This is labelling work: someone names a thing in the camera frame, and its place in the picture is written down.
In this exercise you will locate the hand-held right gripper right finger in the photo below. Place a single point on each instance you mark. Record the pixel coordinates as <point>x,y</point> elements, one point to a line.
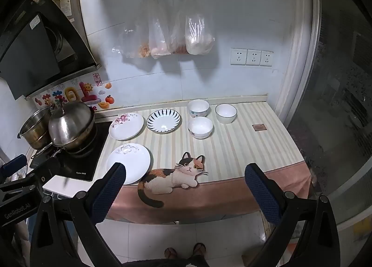
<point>263,194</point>

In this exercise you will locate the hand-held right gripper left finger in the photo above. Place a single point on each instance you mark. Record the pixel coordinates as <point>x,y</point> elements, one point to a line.
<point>107,194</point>

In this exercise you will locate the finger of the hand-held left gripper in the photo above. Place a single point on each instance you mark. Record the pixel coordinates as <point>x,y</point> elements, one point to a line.
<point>13,165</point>
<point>43,174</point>

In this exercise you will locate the black-rimmed white bowl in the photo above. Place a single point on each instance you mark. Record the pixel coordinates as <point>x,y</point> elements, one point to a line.
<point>225,113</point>

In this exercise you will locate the black induction cooktop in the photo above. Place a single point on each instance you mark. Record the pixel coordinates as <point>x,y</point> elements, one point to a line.
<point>84,163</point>

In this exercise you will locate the stainless steel stockpot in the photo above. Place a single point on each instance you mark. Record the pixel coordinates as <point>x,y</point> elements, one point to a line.
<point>33,130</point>

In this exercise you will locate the white embossed plate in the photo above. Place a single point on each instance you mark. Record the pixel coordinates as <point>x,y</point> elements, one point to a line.
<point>132,161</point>

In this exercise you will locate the black frying pan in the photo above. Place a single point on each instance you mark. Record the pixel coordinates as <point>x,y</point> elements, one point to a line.
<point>78,146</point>

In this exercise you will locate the domed steel pot lid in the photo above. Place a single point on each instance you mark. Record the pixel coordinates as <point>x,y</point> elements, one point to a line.
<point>71,123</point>

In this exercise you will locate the small brown square card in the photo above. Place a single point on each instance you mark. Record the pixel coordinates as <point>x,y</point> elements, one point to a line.
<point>259,127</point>

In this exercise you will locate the pink floral plate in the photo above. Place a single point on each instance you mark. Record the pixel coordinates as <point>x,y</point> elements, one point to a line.
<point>126,126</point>

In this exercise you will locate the person's right foot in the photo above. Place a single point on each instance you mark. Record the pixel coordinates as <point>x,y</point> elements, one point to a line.
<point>199,249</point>

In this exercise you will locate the person's foot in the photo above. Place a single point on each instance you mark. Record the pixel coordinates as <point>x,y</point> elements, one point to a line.
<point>199,249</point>
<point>170,253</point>

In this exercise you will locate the person's left foot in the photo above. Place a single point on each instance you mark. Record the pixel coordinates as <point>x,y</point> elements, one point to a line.
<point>170,253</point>

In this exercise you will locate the person's dark clothing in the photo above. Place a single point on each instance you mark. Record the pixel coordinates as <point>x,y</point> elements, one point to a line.
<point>162,263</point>

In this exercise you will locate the plain white bowl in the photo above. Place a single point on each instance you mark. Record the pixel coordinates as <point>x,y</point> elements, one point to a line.
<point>200,127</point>

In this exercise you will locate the blue striped plate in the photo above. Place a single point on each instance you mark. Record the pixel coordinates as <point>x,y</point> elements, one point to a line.
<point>163,120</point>

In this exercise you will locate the blue-rimmed white bowl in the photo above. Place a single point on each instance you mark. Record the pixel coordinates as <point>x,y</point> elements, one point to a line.
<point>198,107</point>

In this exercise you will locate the black range hood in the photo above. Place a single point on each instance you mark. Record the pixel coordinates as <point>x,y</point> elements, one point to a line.
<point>32,52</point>

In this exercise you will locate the glass sliding door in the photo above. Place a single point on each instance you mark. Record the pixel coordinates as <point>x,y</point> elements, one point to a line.
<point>343,95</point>

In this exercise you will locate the clear plastic bag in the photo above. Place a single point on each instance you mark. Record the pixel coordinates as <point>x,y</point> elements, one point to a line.
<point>159,37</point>
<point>133,40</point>
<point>178,38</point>
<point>200,34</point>

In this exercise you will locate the stainless hood chimney cover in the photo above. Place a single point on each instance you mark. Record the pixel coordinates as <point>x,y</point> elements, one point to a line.
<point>68,2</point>

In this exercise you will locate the colourful wall stickers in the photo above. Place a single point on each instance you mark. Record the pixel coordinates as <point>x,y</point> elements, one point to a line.
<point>72,95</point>

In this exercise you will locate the white wall socket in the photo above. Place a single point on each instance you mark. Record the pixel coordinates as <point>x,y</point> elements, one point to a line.
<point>253,57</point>
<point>238,56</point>
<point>266,58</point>

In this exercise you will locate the white door frame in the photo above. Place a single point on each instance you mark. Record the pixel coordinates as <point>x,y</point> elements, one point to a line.
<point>299,52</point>

